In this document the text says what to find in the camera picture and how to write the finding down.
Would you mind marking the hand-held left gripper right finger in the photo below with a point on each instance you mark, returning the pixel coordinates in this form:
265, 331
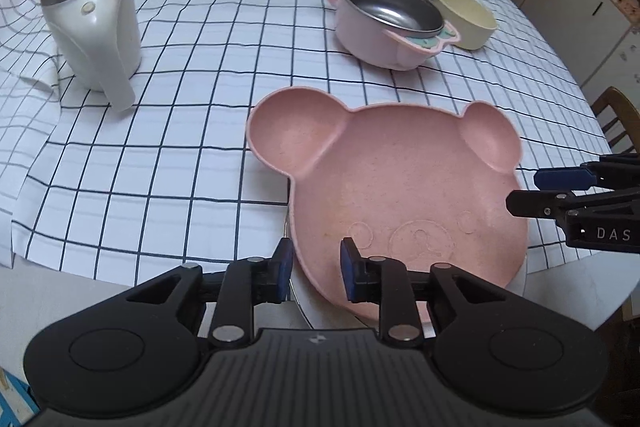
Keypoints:
350, 272

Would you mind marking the checked white tablecloth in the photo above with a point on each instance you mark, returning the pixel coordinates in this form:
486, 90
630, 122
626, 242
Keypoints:
200, 57

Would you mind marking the large white plate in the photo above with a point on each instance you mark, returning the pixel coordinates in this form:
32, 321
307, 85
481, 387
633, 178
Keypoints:
320, 302

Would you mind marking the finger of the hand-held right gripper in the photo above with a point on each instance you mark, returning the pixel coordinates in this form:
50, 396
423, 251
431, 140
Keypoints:
562, 178
540, 203

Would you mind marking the pink bear-shaped plate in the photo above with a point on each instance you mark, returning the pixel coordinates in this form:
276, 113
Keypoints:
390, 167

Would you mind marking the blue box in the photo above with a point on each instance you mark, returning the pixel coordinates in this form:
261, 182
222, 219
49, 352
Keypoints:
15, 399

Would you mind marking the pink steel-lined bowl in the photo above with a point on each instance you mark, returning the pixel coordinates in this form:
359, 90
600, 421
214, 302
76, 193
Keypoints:
370, 32

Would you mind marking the cream bowl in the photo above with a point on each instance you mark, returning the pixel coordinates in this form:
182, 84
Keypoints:
470, 24

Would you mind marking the wooden chair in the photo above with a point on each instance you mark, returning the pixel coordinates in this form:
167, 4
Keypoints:
617, 117

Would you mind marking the white steel-lined mug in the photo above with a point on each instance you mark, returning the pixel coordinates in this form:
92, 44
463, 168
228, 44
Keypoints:
95, 27

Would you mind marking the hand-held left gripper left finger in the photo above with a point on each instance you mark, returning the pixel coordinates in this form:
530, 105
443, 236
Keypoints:
282, 267

